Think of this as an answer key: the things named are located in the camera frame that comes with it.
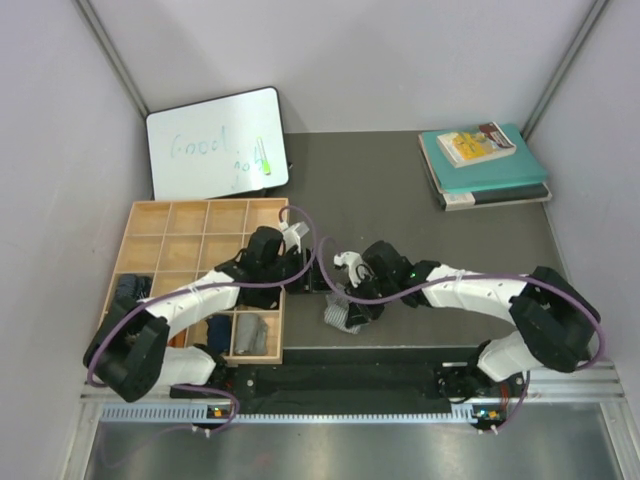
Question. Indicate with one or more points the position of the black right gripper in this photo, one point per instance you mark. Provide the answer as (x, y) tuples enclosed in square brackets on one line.
[(360, 314)]

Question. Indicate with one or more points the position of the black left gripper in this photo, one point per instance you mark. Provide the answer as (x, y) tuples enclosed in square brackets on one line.
[(308, 284)]

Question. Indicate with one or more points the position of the grey striped boxer shorts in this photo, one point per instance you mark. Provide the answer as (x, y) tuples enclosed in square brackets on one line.
[(345, 316)]

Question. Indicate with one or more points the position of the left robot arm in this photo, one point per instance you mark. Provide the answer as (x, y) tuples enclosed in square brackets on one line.
[(130, 353)]

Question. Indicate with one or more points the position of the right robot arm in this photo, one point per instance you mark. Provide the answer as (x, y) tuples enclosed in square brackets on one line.
[(553, 324)]

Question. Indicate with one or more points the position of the grey rolled garment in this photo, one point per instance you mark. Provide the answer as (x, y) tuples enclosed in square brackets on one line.
[(251, 335)]

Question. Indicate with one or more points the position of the navy rolled garment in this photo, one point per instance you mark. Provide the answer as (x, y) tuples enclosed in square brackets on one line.
[(219, 329)]

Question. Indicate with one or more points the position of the green whiteboard marker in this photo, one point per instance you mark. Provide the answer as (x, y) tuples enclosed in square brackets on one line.
[(263, 160)]

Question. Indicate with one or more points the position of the wooden compartment tray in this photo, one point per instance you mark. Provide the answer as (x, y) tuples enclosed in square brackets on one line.
[(178, 242)]

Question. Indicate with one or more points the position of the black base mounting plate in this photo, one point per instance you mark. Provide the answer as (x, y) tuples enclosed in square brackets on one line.
[(358, 381)]

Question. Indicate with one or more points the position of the orange rolled garment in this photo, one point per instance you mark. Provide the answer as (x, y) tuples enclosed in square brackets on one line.
[(179, 340)]

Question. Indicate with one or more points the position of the white whiteboard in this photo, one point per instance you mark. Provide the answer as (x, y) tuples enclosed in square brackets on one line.
[(208, 149)]

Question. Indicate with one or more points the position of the dark blue rolled socks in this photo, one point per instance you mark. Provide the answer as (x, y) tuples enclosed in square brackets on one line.
[(133, 286)]

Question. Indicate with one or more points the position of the yellow paperback book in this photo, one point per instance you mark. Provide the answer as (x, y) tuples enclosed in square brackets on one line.
[(474, 145)]

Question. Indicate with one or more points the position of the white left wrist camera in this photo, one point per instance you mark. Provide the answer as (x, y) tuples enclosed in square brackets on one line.
[(293, 234)]

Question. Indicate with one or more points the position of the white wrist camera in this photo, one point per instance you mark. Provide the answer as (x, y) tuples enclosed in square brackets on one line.
[(293, 234), (352, 262)]

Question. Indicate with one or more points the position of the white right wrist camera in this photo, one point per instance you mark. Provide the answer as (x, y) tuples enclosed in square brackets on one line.
[(352, 262)]

